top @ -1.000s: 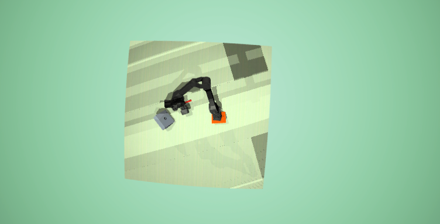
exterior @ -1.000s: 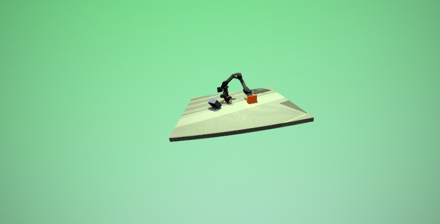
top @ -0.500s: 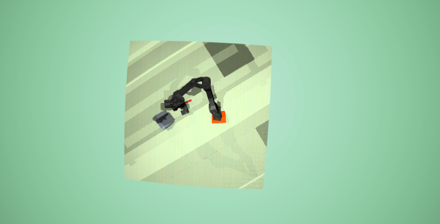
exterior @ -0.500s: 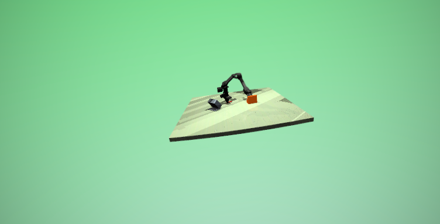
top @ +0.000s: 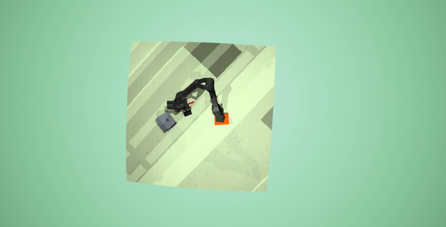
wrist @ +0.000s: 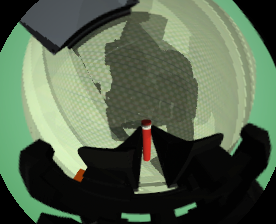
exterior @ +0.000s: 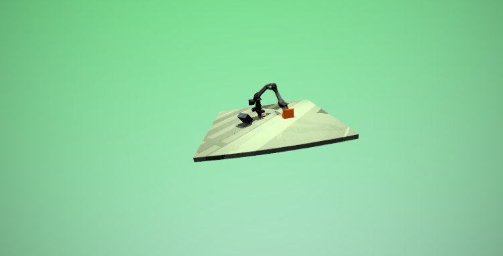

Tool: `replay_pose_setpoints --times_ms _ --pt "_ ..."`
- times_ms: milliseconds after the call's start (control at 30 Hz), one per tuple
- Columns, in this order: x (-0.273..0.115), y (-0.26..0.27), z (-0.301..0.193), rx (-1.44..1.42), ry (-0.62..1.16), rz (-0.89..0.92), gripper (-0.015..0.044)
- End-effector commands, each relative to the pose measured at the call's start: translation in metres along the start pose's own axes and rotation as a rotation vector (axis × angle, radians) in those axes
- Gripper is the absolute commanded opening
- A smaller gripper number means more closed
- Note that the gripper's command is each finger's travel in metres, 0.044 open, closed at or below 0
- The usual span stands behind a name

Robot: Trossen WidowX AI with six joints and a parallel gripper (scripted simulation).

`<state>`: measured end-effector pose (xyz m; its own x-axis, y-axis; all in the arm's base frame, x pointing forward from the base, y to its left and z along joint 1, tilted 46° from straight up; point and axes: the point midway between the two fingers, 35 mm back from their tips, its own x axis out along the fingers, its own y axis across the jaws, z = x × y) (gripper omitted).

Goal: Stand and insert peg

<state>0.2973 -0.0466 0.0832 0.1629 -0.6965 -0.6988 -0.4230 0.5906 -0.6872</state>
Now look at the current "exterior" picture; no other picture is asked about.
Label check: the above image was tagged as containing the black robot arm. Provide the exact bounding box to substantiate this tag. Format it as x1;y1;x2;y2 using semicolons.
248;84;288;112

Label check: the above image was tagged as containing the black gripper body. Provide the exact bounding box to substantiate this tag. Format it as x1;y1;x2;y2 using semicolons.
255;104;265;114

